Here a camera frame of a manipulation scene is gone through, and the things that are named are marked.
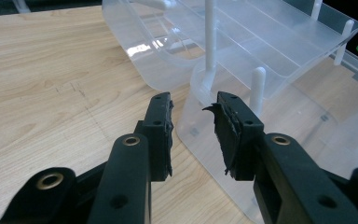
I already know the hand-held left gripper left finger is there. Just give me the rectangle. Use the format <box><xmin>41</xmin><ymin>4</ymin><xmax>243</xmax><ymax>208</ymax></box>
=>
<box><xmin>87</xmin><ymin>91</ymin><xmax>174</xmax><ymax>224</ymax></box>

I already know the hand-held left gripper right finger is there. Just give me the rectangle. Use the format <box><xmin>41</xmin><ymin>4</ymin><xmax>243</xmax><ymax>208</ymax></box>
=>
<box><xmin>202</xmin><ymin>91</ymin><xmax>358</xmax><ymax>224</ymax></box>

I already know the clear plastic storage box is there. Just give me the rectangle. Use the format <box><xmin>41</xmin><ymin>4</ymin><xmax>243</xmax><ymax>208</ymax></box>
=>
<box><xmin>102</xmin><ymin>0</ymin><xmax>358</xmax><ymax>224</ymax></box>

